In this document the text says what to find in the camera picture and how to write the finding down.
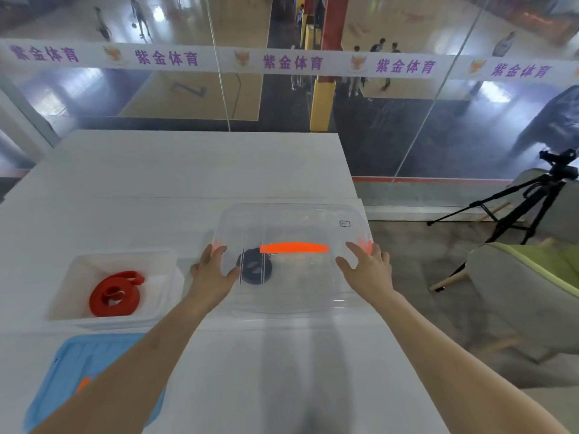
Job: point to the grey chair wooden legs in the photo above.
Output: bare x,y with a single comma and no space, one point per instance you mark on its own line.
520,302

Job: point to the small clear plastic box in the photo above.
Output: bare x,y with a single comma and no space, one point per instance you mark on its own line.
77,271

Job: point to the black camera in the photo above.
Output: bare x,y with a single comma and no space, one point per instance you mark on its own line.
558,160

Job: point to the white window frame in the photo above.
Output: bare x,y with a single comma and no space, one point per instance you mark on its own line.
27,126

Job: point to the person's left hand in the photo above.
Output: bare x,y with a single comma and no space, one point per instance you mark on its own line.
210,280

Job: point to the beige table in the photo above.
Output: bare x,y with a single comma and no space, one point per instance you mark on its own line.
552,411

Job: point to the red yellow pillar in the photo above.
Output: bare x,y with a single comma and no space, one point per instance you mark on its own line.
322,103

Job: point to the person's right forearm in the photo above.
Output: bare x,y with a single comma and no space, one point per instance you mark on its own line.
461,366

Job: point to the person's left forearm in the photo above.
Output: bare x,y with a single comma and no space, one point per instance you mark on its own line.
131,370

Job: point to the black tripod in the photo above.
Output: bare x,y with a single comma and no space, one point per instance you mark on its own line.
524,207

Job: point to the white banner purple print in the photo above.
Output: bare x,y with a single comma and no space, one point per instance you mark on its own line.
294,63

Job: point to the person's right hand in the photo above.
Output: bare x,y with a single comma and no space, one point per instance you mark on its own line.
373,275

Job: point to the green seat cushion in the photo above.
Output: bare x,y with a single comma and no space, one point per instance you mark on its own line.
552,264

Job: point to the large clear plastic box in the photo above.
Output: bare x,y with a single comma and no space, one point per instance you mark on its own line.
294,309

